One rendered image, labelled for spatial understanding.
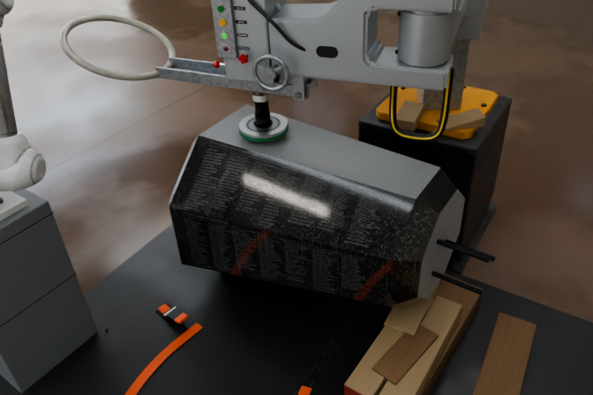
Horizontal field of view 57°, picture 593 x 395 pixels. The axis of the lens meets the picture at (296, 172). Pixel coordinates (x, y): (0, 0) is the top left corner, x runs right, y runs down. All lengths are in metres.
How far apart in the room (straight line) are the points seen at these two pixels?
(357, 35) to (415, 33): 0.20
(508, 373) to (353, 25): 1.51
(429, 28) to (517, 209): 1.81
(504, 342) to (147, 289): 1.73
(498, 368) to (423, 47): 1.34
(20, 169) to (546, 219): 2.74
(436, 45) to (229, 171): 0.99
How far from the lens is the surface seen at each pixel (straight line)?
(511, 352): 2.57
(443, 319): 2.45
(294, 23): 2.04
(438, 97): 2.76
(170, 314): 2.78
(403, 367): 2.26
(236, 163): 2.34
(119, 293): 3.02
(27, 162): 2.19
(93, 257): 3.31
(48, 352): 2.75
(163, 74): 2.44
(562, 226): 3.47
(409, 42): 1.98
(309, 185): 2.17
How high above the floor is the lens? 2.06
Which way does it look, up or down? 34 degrees down
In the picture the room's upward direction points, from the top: 3 degrees counter-clockwise
